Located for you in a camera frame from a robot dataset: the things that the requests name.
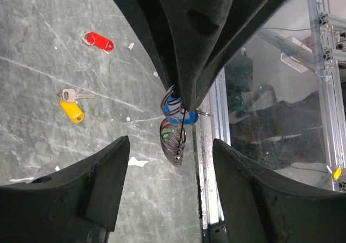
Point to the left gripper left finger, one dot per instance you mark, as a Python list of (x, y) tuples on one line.
[(79, 203)]

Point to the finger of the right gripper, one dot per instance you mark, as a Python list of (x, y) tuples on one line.
[(149, 22), (195, 39)]

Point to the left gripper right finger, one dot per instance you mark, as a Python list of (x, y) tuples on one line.
[(261, 205)]

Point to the blue tag key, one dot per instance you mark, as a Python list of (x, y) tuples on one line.
[(176, 114)]

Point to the green key tag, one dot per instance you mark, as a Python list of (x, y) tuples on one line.
[(166, 132)]

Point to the large keyring yellow handle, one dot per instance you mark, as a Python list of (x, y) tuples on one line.
[(173, 146)]

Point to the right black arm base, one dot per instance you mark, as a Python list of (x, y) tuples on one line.
[(215, 233)]

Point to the red tag key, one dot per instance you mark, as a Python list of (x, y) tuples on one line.
[(94, 39)]

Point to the yellow tag key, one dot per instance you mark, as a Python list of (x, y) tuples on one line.
[(68, 102)]

